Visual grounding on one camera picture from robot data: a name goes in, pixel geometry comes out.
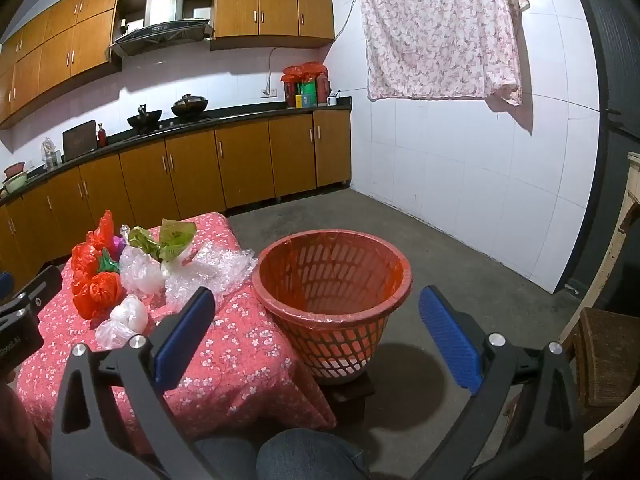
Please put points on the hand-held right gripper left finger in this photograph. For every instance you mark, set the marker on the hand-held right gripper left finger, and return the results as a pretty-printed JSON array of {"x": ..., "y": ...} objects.
[{"x": 184, "y": 342}]

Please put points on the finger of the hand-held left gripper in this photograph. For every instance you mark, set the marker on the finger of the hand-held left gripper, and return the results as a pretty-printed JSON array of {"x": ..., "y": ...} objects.
[
  {"x": 37, "y": 287},
  {"x": 3, "y": 284}
]

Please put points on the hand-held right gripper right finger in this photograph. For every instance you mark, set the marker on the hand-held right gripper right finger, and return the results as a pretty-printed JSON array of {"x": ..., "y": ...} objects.
[{"x": 450, "y": 342}]

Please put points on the red plastic bag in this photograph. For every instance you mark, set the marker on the red plastic bag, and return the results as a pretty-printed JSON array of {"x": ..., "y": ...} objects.
[
  {"x": 84, "y": 258},
  {"x": 97, "y": 294},
  {"x": 103, "y": 230}
]

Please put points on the white plastic bag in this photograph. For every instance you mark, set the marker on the white plastic bag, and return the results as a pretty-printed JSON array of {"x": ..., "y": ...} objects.
[
  {"x": 140, "y": 274},
  {"x": 111, "y": 336},
  {"x": 131, "y": 310}
]

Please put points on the clear bubble wrap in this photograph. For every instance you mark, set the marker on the clear bubble wrap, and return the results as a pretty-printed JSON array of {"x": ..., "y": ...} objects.
[{"x": 210, "y": 272}]

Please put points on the light green plastic bag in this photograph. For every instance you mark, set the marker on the light green plastic bag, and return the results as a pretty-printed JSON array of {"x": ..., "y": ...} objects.
[{"x": 174, "y": 239}]

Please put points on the red plastic wastebasket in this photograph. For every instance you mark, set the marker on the red plastic wastebasket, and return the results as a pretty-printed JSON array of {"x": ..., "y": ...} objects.
[{"x": 345, "y": 347}]

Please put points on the person's left forearm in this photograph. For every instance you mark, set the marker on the person's left forearm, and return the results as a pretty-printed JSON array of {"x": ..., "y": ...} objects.
[{"x": 20, "y": 425}]

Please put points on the red floral tablecloth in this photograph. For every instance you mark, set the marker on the red floral tablecloth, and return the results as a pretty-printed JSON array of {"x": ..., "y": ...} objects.
[{"x": 240, "y": 355}]

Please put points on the dark green plastic bag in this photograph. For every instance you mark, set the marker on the dark green plastic bag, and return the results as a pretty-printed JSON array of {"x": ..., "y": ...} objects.
[{"x": 106, "y": 263}]

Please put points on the purple plastic bag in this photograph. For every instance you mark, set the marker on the purple plastic bag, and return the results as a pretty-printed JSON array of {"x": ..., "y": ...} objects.
[{"x": 118, "y": 245}]

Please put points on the green plastic basin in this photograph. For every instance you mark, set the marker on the green plastic basin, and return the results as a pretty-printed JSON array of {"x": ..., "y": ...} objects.
[{"x": 15, "y": 183}]

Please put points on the dark wooden stool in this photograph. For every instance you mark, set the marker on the dark wooden stool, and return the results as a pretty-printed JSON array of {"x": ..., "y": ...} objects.
[{"x": 350, "y": 392}]

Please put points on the red plastic bowl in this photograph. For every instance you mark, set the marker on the red plastic bowl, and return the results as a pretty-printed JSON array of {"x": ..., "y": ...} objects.
[{"x": 14, "y": 167}]

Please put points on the person's left leg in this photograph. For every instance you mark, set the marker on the person's left leg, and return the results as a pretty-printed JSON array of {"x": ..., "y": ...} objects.
[{"x": 225, "y": 455}]

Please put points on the person's leg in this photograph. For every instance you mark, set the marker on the person's leg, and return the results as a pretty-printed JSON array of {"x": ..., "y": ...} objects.
[
  {"x": 225, "y": 455},
  {"x": 310, "y": 455}
]

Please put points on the glass jar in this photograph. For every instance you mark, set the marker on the glass jar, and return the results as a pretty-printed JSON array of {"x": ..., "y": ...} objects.
[{"x": 48, "y": 154}]

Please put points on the dark wooden cutting board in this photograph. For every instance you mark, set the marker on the dark wooden cutting board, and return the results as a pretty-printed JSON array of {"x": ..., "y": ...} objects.
[{"x": 79, "y": 140}]

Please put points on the old wooden chair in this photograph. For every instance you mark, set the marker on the old wooden chair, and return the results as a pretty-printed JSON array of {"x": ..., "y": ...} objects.
[{"x": 607, "y": 355}]

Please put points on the small red bottle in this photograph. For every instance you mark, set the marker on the small red bottle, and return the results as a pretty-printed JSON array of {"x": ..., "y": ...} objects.
[{"x": 102, "y": 138}]

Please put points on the person's right leg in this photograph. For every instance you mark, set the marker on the person's right leg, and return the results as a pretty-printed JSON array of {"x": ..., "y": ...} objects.
[{"x": 310, "y": 455}]

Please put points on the wooden base cabinets black countertop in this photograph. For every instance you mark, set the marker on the wooden base cabinets black countertop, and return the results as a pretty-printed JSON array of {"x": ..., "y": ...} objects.
[{"x": 200, "y": 170}]

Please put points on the black lidded wok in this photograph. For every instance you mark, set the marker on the black lidded wok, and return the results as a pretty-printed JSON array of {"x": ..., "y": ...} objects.
[{"x": 189, "y": 106}]

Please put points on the white mug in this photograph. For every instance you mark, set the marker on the white mug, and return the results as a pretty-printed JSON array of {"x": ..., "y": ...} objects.
[{"x": 332, "y": 101}]

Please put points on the green carton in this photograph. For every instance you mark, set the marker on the green carton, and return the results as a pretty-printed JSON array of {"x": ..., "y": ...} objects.
[{"x": 307, "y": 94}]

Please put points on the steel range hood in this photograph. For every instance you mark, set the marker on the steel range hood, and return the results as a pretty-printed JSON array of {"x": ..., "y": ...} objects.
[{"x": 160, "y": 32}]

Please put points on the red bag of goods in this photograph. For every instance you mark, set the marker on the red bag of goods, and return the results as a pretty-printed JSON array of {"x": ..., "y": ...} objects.
[{"x": 304, "y": 71}]

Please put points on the pink floral hanging sheet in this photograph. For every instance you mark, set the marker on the pink floral hanging sheet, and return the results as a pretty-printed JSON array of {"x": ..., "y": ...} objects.
[{"x": 435, "y": 30}]

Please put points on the wooden wall cabinet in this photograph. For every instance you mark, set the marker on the wooden wall cabinet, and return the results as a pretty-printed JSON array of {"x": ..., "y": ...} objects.
[
  {"x": 55, "y": 45},
  {"x": 272, "y": 5}
]

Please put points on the white wall outlet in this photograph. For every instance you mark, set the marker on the white wall outlet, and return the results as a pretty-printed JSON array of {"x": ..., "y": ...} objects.
[{"x": 268, "y": 92}]

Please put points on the dark door frame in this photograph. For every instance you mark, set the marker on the dark door frame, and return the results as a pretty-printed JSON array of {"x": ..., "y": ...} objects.
[{"x": 617, "y": 85}]

